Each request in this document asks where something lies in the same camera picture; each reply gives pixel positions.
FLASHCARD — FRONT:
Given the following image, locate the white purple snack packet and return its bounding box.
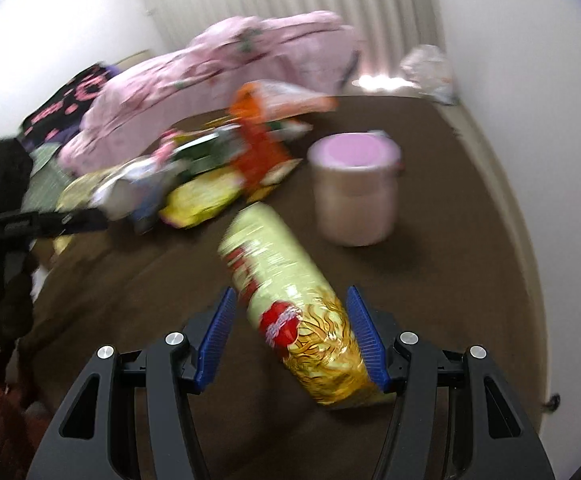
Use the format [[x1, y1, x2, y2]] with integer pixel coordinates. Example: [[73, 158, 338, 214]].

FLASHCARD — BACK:
[[90, 155, 174, 233]]

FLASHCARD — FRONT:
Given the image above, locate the green and white carton packet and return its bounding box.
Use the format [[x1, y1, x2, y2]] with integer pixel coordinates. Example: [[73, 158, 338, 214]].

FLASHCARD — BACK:
[[173, 125, 251, 178]]

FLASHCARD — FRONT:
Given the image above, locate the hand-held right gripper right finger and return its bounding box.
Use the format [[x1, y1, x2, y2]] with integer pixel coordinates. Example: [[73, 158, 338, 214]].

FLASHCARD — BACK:
[[347, 286, 556, 480]]

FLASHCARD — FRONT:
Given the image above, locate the black cloth with pink print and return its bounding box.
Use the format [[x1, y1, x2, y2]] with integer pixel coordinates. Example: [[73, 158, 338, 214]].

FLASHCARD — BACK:
[[20, 62, 118, 153]]

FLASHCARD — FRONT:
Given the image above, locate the yellow snack packet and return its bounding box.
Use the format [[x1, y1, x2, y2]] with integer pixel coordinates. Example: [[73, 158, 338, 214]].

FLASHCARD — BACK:
[[159, 165, 251, 229]]

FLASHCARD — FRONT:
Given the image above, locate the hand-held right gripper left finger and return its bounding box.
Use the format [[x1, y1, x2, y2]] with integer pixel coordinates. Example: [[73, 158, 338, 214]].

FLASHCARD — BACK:
[[25, 287, 238, 480]]

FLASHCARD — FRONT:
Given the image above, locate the black bag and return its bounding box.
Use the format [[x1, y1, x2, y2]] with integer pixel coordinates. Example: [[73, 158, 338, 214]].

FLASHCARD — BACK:
[[0, 137, 34, 223]]

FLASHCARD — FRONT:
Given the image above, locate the pink caterpillar toy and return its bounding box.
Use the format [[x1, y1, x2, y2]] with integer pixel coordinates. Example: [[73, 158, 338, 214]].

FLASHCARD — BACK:
[[151, 131, 182, 162]]

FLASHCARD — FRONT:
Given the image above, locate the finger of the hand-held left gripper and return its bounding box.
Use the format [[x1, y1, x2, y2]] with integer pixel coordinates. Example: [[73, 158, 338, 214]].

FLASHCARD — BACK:
[[33, 207, 110, 236]]

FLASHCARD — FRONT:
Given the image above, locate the green patterned cloth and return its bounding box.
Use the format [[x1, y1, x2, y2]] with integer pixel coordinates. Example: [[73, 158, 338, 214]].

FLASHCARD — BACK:
[[20, 149, 74, 213]]

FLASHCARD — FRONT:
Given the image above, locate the yellow noodle packet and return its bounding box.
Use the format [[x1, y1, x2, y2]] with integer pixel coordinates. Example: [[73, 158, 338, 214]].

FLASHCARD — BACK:
[[219, 202, 389, 409]]

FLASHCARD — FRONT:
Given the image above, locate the clear plastic bag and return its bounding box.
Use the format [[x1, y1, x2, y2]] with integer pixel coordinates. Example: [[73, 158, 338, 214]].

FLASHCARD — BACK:
[[399, 44, 460, 106]]

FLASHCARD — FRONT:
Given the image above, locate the pink floral quilt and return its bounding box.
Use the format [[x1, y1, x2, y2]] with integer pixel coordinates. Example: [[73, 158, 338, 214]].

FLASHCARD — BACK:
[[58, 10, 361, 176]]

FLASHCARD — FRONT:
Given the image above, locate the yellow crinkled bag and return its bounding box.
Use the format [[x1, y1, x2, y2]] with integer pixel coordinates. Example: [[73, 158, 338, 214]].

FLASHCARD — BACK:
[[53, 171, 121, 256]]

